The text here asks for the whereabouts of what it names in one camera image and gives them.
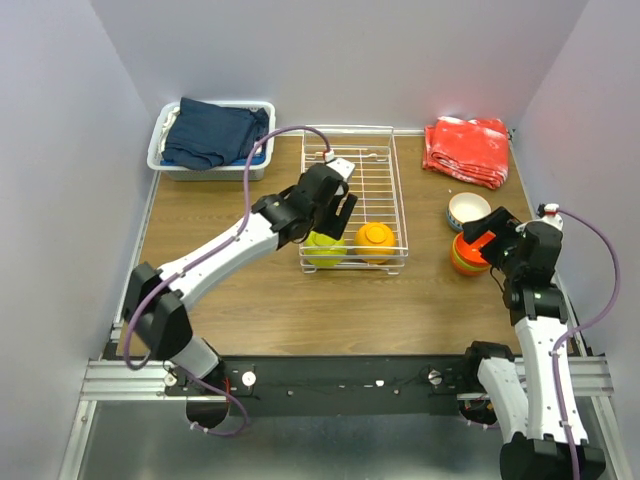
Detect lime green bowl front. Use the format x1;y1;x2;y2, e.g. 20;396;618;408
302;231;348;268

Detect lime green bowl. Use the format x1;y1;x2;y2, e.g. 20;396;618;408
450;246;489;276
302;231;348;268

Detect white black striped bowl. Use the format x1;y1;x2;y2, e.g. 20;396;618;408
447;192;492;231

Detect yellow orange bowl front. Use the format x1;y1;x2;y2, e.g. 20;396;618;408
354;222;397;264

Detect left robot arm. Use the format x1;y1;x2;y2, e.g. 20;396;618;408
122;158;357;395

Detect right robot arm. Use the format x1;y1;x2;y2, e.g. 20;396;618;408
459;204;606;479

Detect white plastic laundry basket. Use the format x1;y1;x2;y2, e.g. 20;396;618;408
146;100;276;181

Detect blue cloth in basket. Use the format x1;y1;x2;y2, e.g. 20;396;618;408
227;152;267;168

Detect red white folded towel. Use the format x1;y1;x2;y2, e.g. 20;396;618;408
422;116;509;190

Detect dark blue jeans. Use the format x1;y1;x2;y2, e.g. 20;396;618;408
162;97;270;171

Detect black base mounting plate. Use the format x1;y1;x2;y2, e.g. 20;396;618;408
166;355;497;426

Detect white cloth in basket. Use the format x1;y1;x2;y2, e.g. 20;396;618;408
158;106;180;154

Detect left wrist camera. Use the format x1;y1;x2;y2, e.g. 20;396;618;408
323;150;355;183

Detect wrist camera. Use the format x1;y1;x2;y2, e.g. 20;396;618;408
323;150;355;183
536;203;564;231

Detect white wire dish rack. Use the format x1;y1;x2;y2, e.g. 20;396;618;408
299;125;409;275

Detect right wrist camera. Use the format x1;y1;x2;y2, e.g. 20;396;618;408
536;203;564;231

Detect aluminium frame rail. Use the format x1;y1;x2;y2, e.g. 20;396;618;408
80;360;166;401

